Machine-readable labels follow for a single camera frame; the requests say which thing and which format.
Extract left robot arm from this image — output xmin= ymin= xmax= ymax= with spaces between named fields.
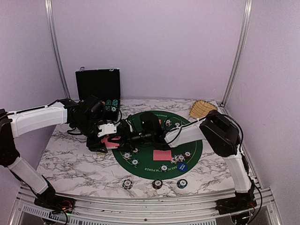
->
xmin=0 ymin=96 xmax=116 ymax=210

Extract right aluminium frame post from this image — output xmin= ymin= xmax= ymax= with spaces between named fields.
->
xmin=221 ymin=0 xmax=253 ymax=107

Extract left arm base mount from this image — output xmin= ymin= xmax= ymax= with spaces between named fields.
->
xmin=34 ymin=195 xmax=75 ymax=214

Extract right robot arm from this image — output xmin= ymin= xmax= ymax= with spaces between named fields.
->
xmin=109 ymin=110 xmax=255 ymax=210

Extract teal chips row in case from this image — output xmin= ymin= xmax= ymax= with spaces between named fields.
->
xmin=111 ymin=99 xmax=118 ymax=112

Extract woven bamboo tray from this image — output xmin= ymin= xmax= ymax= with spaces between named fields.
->
xmin=189 ymin=100 xmax=218 ymax=119

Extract white chips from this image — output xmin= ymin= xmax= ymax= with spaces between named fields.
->
xmin=164 ymin=119 xmax=172 ymax=127
xmin=123 ymin=152 xmax=132 ymax=160
xmin=170 ymin=154 xmax=186 ymax=164

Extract blue gold card box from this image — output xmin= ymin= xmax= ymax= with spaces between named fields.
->
xmin=96 ymin=152 xmax=108 ymax=158

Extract round green poker mat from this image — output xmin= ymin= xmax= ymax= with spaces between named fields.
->
xmin=112 ymin=111 xmax=203 ymax=180

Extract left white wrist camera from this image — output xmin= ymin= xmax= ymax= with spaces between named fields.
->
xmin=97 ymin=123 xmax=117 ymax=137

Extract red playing card deck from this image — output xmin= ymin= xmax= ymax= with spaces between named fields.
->
xmin=101 ymin=136 xmax=120 ymax=150

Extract black poker chip case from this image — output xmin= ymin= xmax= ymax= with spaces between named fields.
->
xmin=75 ymin=68 xmax=120 ymax=121

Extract green chips row in case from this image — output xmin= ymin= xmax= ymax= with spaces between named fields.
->
xmin=105 ymin=99 xmax=112 ymax=112

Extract red black chip stack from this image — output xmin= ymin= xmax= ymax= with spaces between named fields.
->
xmin=152 ymin=180 xmax=163 ymax=189

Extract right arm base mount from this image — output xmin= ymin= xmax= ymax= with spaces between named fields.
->
xmin=216 ymin=197 xmax=257 ymax=215

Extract blue small blind button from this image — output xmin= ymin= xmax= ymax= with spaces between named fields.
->
xmin=177 ymin=163 xmax=188 ymax=173

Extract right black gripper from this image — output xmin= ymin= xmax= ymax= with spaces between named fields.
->
xmin=108 ymin=127 xmax=154 ymax=152

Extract teal chip stack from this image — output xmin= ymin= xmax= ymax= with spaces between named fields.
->
xmin=177 ymin=179 xmax=188 ymax=189

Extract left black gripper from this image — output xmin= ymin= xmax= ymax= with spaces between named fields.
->
xmin=73 ymin=117 xmax=107 ymax=153

